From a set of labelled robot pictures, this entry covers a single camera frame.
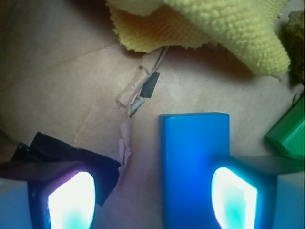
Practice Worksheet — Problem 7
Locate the green rectangular block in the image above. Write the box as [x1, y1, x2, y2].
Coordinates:
[265, 98, 305, 161]

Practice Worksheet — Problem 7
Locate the yellow microfiber cloth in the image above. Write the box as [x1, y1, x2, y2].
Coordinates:
[106, 0, 290, 76]

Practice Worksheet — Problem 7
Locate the brown rock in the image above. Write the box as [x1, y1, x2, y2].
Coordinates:
[283, 10, 305, 86]

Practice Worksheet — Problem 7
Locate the blue rectangular block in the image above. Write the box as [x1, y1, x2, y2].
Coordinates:
[160, 113, 230, 229]

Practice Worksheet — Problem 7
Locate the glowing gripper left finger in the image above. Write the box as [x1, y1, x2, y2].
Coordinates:
[0, 162, 96, 229]

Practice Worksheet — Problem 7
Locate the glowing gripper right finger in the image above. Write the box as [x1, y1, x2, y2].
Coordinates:
[211, 156, 305, 229]

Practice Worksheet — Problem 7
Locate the brown paper bag bin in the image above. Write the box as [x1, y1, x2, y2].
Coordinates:
[0, 0, 304, 229]

